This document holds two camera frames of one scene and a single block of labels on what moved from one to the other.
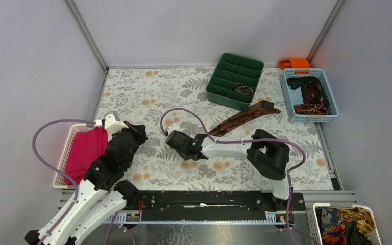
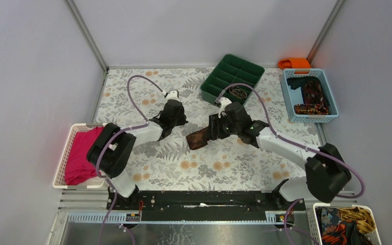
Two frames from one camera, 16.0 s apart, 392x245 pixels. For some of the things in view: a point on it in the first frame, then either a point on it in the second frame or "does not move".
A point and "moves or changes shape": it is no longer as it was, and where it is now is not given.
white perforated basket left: [59, 181] does not move
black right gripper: [183, 156] → [215, 122]
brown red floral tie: [261, 108] moves or changes shape
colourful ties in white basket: [344, 225] does not move
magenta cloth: [86, 146] does not move
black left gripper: [134, 134] → [178, 121]
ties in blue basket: [315, 99] does not move
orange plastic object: [294, 63] does not move
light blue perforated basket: [294, 97] does not move
